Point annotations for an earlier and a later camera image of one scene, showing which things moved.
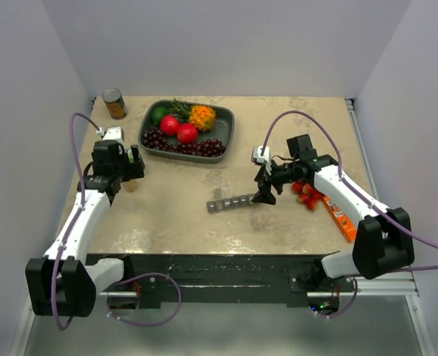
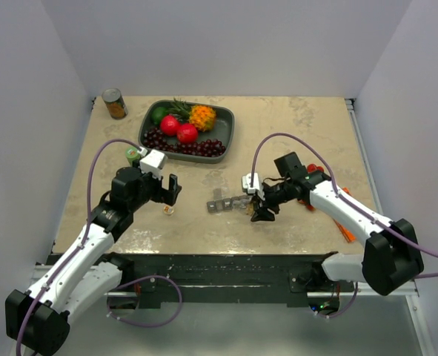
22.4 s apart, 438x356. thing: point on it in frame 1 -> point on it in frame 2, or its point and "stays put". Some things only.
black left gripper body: [126, 170] -> [146, 193]
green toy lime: [157, 115] stays put
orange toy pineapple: [202, 117] stays put
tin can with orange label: [115, 103] stays put
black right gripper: [264, 196] -> [264, 215]
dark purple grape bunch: [154, 139] stays put
